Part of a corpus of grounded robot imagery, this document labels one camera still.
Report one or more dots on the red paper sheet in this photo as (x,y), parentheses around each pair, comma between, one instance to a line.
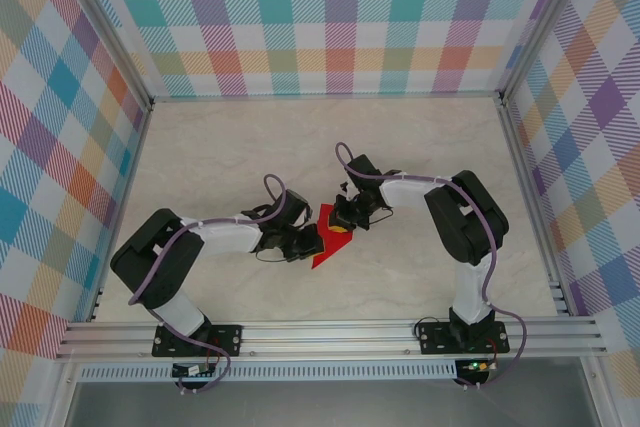
(332,252)

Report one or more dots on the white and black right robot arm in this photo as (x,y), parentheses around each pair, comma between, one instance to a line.
(465,227)

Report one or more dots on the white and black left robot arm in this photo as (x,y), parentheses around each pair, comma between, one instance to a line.
(170,267)

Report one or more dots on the small black circuit board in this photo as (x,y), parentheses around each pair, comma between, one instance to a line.
(190,371)

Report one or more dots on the small circuit board with LED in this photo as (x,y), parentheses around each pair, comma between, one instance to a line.
(477,366)

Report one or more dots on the aluminium mounting rail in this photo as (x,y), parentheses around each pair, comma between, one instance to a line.
(325,339)

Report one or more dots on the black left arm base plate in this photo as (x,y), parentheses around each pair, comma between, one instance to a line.
(227,339)

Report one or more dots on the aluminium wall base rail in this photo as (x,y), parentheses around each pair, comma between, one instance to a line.
(325,96)

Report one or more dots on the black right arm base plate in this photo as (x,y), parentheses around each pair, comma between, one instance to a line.
(435,337)

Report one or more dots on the aluminium side rail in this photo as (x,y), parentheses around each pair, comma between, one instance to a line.
(532,207)
(122,207)

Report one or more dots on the aluminium frame post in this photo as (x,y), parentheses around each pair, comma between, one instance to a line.
(107,29)
(542,29)

